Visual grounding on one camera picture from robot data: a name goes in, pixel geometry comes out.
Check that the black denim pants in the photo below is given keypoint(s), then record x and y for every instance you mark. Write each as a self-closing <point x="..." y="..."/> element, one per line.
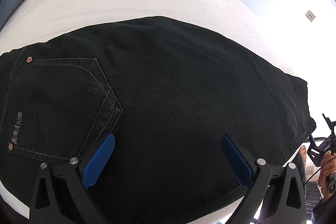
<point x="167" y="91"/>

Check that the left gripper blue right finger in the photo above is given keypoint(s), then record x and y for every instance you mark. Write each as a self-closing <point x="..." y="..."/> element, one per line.
<point x="274" y="193"/>

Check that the white bed sheet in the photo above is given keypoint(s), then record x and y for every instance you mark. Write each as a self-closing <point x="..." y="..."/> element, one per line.
<point x="38" y="21"/>

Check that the person's right hand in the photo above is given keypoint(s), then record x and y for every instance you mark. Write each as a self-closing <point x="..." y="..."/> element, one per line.
<point x="327" y="168"/>

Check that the white wall socket lower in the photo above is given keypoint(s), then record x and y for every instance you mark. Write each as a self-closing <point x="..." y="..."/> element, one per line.
<point x="310" y="15"/>

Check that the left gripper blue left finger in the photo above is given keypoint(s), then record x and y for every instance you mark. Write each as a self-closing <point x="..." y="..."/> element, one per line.
<point x="60" y="191"/>

